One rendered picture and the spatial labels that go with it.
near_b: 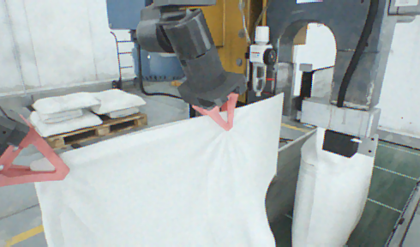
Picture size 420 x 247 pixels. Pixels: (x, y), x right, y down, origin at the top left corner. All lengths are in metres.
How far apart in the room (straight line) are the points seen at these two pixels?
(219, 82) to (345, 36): 0.29
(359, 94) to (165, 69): 0.44
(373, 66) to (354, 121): 0.11
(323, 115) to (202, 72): 0.32
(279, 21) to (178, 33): 0.33
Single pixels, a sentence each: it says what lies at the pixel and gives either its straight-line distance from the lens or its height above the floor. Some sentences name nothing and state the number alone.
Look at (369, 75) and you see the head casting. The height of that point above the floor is 1.13.
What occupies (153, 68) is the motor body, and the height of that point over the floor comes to 1.12.
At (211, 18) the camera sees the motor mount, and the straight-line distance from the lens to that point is 0.72.
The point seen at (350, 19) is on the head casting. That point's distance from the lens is 0.58.
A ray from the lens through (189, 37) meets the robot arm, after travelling 0.36.
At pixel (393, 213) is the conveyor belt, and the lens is 1.61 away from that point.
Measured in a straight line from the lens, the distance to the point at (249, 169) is 0.56.
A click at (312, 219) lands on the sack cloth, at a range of 1.07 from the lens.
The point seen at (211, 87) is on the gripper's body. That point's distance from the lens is 0.39.
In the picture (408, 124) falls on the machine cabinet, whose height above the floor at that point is 0.29.
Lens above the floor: 1.21
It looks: 19 degrees down
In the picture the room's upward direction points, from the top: straight up
